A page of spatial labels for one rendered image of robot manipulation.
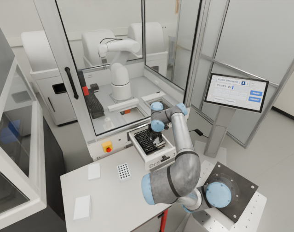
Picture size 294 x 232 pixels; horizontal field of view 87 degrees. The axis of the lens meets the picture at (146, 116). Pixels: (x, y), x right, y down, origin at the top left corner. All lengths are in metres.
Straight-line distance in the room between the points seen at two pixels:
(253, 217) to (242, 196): 0.17
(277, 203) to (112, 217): 1.87
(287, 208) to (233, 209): 1.33
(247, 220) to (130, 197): 0.73
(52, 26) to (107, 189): 1.02
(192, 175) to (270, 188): 1.98
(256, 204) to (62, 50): 1.47
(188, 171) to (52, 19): 0.85
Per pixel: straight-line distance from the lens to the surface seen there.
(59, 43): 0.92
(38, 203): 1.22
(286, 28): 2.23
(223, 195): 0.97
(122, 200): 1.19
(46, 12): 0.91
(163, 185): 0.61
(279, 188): 2.60
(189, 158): 0.61
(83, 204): 1.19
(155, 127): 0.88
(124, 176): 1.23
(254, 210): 1.34
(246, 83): 1.81
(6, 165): 0.98
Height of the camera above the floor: 1.85
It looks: 38 degrees down
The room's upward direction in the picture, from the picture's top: 1 degrees counter-clockwise
